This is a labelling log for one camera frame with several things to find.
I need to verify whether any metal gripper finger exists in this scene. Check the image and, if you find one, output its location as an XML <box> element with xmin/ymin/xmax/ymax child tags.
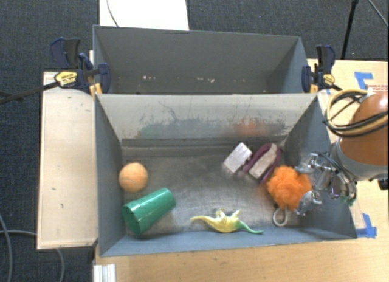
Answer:
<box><xmin>295</xmin><ymin>152</ymin><xmax>320</xmax><ymax>174</ymax></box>
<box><xmin>293</xmin><ymin>190</ymin><xmax>323</xmax><ymax>217</ymax></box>

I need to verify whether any orange mesh bath pouf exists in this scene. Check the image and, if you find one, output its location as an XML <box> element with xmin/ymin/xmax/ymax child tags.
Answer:
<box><xmin>266</xmin><ymin>165</ymin><xmax>314</xmax><ymax>227</ymax></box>

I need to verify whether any white rectangular sponge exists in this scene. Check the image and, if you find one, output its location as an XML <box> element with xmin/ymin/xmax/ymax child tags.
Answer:
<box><xmin>222</xmin><ymin>142</ymin><xmax>253</xmax><ymax>175</ymax></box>

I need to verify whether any yellow and green toy dinosaur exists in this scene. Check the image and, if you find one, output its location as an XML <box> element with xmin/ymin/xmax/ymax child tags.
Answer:
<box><xmin>189</xmin><ymin>209</ymin><xmax>264</xmax><ymax>235</ymax></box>

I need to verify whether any grey metal bin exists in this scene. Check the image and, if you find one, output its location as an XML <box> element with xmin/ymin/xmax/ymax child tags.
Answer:
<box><xmin>92</xmin><ymin>24</ymin><xmax>358</xmax><ymax>258</ymax></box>

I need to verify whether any green plastic cup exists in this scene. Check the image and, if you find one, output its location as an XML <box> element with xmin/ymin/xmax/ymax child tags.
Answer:
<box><xmin>121</xmin><ymin>187</ymin><xmax>177</xmax><ymax>236</ymax></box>

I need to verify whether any orange ball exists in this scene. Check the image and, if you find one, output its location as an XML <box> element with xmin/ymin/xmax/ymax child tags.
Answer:
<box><xmin>118</xmin><ymin>162</ymin><xmax>149</xmax><ymax>193</ymax></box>

